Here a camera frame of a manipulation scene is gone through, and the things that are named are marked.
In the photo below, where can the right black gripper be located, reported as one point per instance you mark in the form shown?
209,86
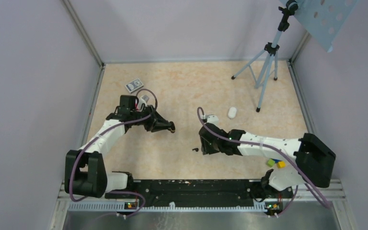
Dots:
206,149

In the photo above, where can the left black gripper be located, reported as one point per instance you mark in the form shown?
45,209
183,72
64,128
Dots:
156,122

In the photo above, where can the black earbud charging case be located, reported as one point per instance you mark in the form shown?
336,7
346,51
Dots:
172,128

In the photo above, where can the white earbud charging case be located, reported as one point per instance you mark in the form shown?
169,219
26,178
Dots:
232,112

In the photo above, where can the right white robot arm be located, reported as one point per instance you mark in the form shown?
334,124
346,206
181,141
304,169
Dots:
308,160

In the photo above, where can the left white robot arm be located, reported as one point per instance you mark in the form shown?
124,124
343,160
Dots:
85,173

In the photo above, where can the grey playing card box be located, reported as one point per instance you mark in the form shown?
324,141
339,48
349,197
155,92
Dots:
134,85

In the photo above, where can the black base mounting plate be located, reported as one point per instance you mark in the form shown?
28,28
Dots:
200,193

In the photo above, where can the green cube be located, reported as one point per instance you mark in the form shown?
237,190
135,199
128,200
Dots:
270,163

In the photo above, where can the yellow cube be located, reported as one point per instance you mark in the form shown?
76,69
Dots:
281,164

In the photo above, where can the light blue tripod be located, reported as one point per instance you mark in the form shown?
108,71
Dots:
270,65

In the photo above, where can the perforated blue metal panel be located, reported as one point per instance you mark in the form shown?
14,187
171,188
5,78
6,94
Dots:
322,19

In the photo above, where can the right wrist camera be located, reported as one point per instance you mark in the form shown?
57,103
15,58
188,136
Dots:
213,119

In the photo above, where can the white cable duct rail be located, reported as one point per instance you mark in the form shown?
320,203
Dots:
119,206

